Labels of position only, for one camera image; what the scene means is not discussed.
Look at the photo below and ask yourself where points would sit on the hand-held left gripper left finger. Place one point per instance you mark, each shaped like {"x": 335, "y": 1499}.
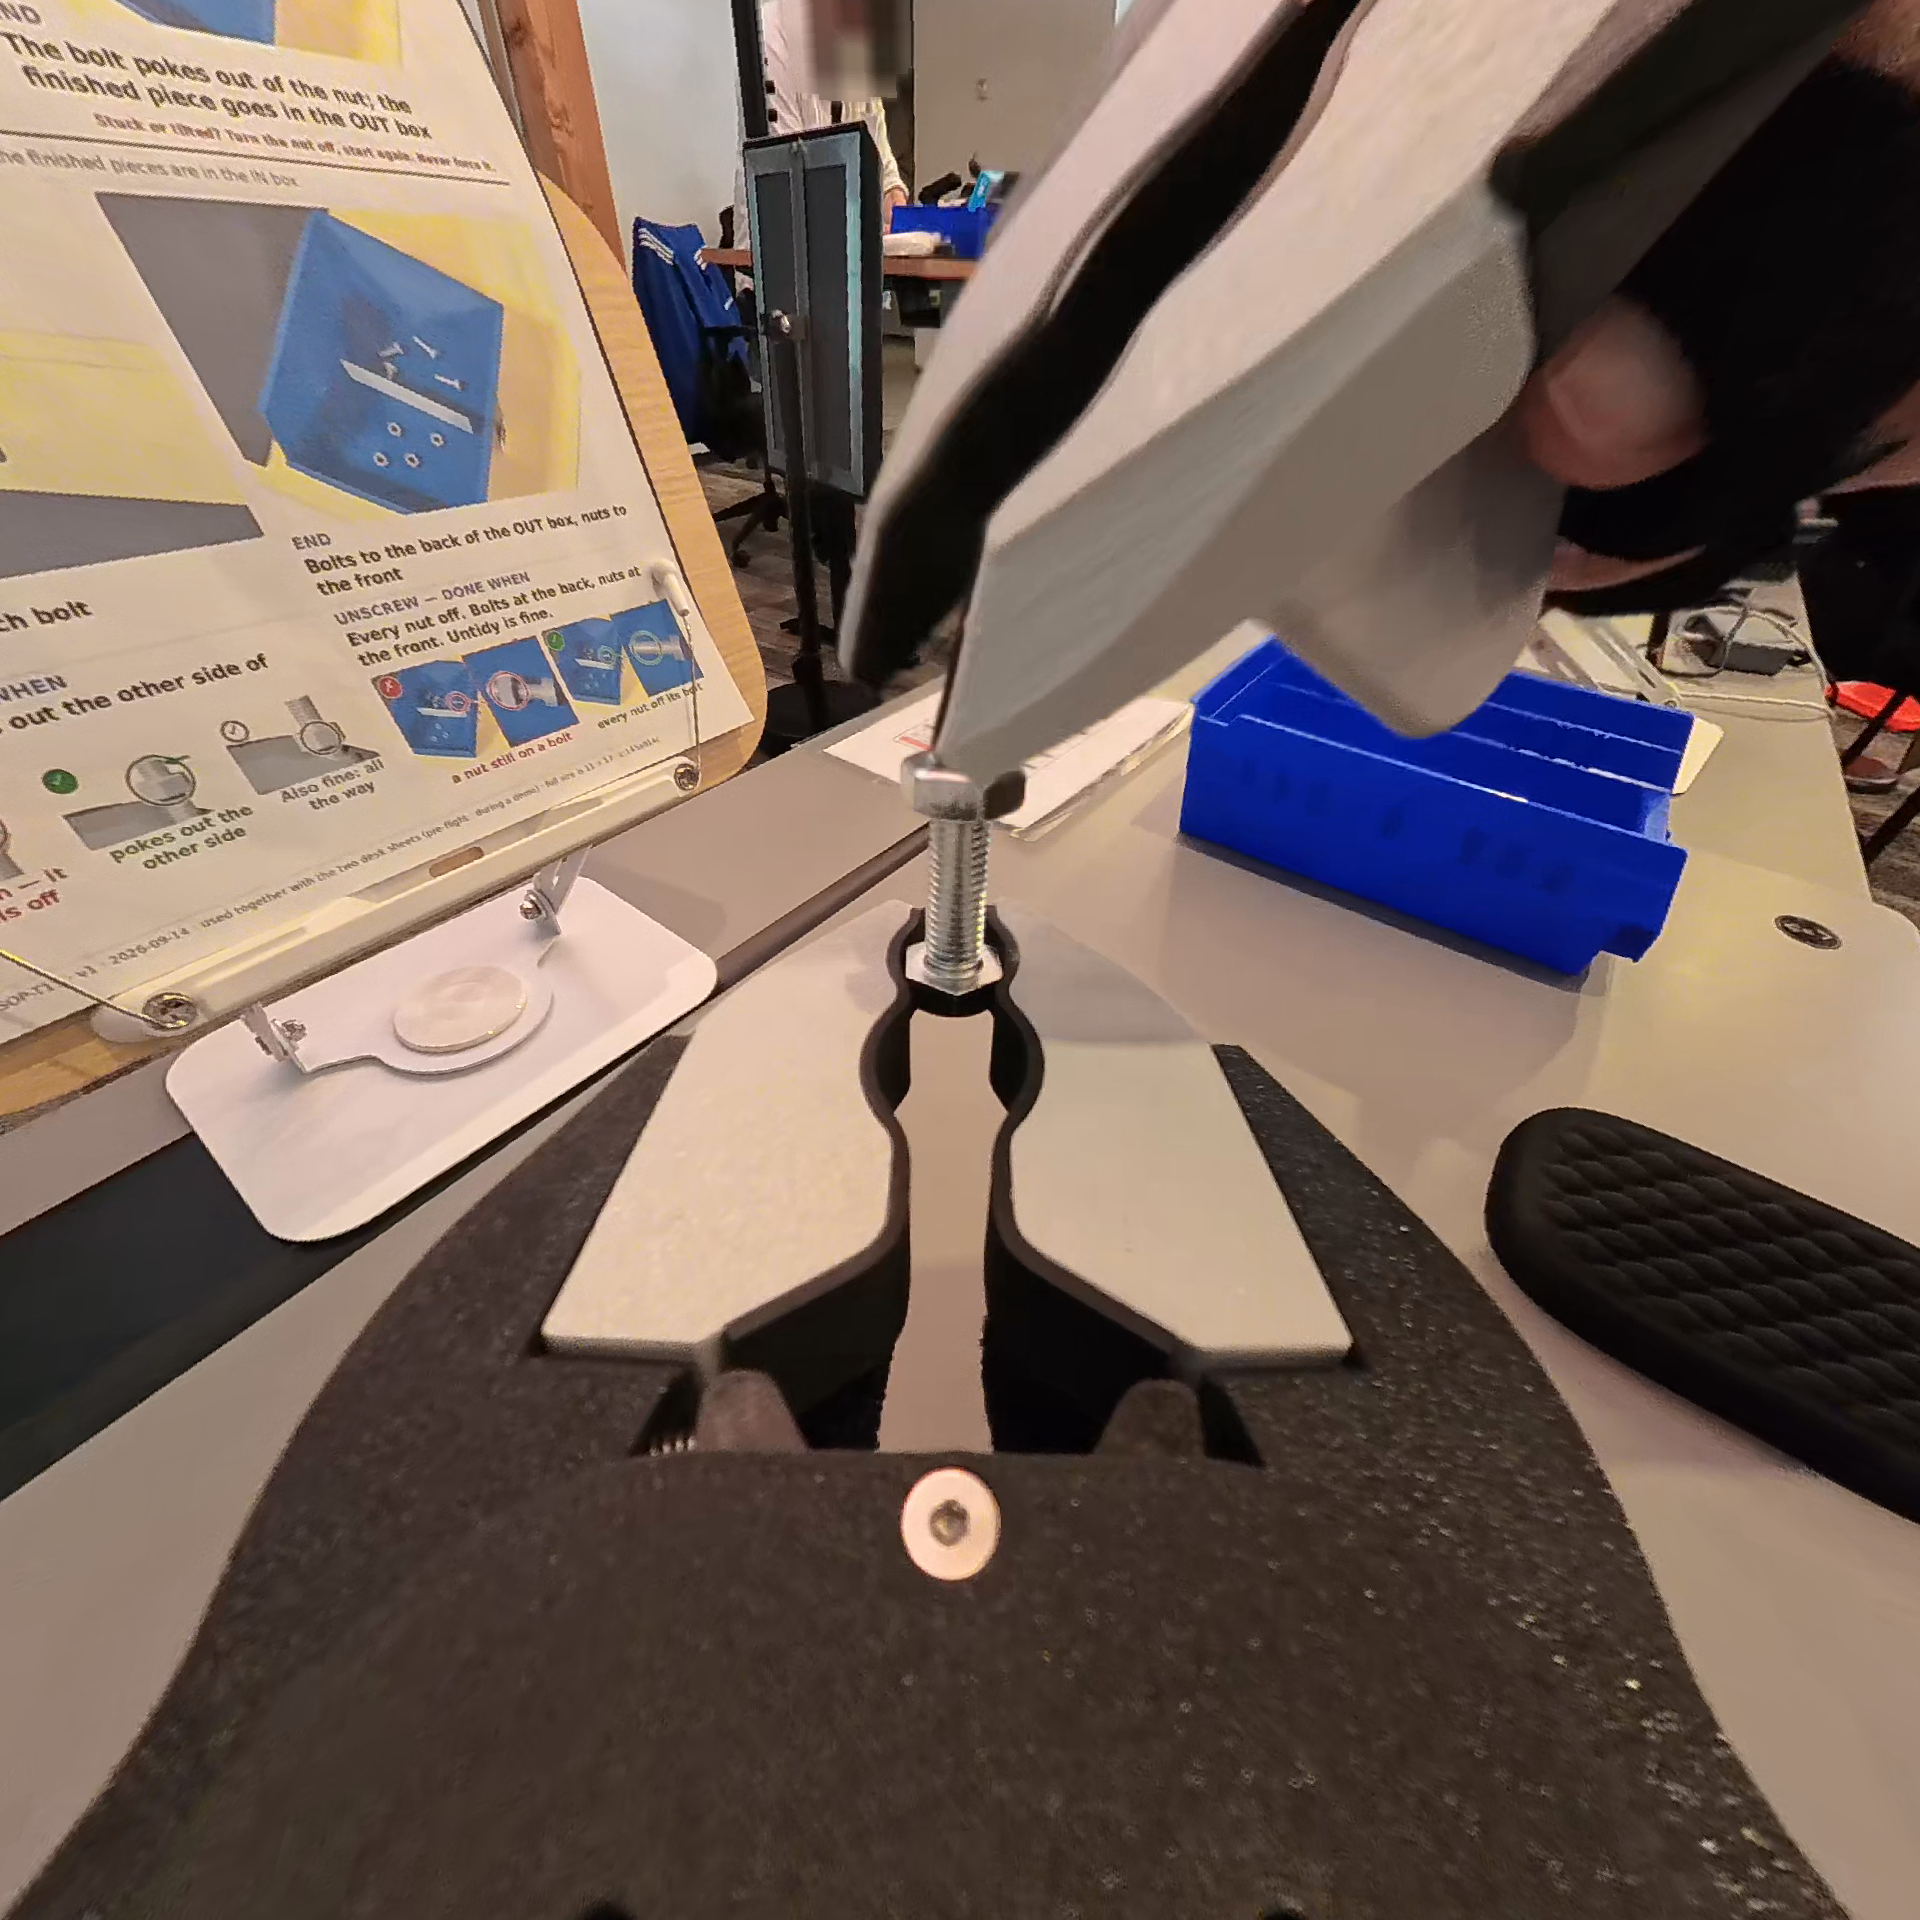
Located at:
{"x": 750, "y": 1171}

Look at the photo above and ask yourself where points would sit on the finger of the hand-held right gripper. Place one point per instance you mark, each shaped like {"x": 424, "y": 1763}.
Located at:
{"x": 1050, "y": 270}
{"x": 1276, "y": 450}

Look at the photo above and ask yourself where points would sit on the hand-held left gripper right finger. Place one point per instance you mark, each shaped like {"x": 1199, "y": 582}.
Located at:
{"x": 1156, "y": 1171}

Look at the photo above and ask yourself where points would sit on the steel hex bolt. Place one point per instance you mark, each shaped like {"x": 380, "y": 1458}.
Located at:
{"x": 957, "y": 900}

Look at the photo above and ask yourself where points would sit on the steel hex nut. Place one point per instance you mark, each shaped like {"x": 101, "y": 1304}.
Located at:
{"x": 983, "y": 790}

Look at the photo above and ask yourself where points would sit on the blue plastic bin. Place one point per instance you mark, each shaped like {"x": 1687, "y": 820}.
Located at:
{"x": 1426, "y": 838}

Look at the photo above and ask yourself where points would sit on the person's right hand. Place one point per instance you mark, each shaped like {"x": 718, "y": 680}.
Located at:
{"x": 1622, "y": 398}

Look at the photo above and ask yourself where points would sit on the blue storage crate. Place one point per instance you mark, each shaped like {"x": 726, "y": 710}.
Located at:
{"x": 938, "y": 228}

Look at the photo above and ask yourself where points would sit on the black monitor on stand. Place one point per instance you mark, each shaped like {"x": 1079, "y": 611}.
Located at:
{"x": 811, "y": 300}

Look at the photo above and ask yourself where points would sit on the white tilting board stand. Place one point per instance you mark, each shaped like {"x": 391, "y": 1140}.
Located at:
{"x": 600, "y": 974}

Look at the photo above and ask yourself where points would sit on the paper sheet in plastic sleeve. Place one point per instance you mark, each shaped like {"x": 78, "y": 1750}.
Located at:
{"x": 1109, "y": 749}

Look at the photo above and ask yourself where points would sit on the blue striped jacket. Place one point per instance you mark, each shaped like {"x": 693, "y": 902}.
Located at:
{"x": 683, "y": 315}

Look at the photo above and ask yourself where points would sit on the wooden display board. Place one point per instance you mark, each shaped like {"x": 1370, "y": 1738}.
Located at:
{"x": 644, "y": 388}

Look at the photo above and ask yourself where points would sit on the black textured pad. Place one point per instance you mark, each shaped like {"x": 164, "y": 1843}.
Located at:
{"x": 1694, "y": 1275}

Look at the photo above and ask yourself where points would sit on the round metal desk fitting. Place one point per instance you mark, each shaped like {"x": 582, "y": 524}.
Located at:
{"x": 1808, "y": 930}

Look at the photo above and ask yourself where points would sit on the printed instruction sheet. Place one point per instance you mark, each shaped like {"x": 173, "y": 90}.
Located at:
{"x": 300, "y": 598}

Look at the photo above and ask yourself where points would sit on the wooden post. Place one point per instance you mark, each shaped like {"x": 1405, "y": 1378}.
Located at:
{"x": 557, "y": 90}

